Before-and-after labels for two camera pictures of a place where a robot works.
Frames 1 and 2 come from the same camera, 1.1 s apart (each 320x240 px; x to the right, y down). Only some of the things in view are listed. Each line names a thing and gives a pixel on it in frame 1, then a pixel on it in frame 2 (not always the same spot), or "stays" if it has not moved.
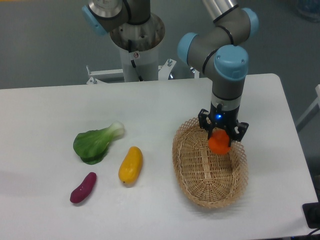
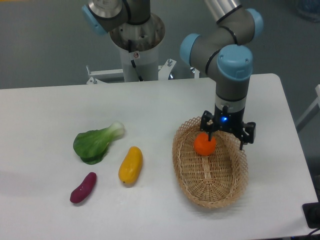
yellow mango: [131, 166] stays
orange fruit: [219, 142] to [203, 146]
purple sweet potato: [84, 189] stays
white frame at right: [312, 111] stays
